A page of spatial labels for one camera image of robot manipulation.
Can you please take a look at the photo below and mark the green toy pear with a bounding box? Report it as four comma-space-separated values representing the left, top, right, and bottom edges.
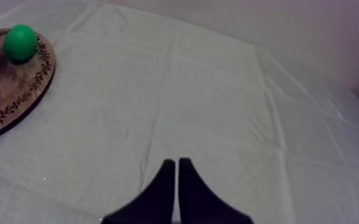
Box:
3, 24, 38, 62

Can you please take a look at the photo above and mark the round wooden board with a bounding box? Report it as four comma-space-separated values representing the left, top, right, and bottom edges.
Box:
0, 28, 57, 145

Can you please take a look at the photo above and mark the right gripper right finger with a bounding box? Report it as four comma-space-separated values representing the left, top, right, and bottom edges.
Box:
178, 157, 255, 224

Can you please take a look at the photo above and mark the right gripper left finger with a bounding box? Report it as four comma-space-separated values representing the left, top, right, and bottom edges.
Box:
101, 158, 176, 224

